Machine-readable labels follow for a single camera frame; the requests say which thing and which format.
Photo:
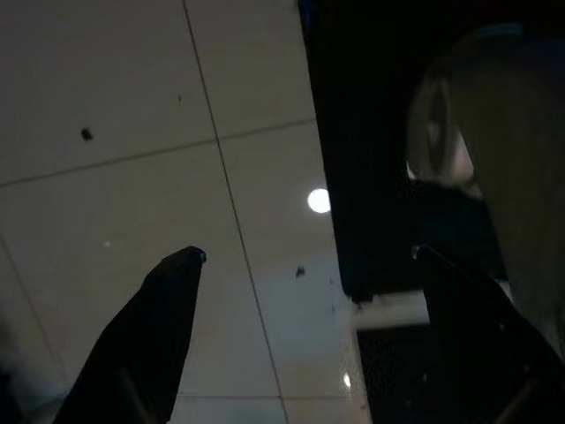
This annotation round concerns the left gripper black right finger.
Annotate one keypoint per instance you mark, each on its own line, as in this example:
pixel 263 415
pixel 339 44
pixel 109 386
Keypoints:
pixel 476 335

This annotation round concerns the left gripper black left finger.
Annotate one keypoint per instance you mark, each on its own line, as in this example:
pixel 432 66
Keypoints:
pixel 132 344

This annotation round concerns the black debris speck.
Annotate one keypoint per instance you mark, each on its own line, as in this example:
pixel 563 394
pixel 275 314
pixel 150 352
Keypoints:
pixel 86 134
pixel 300 271

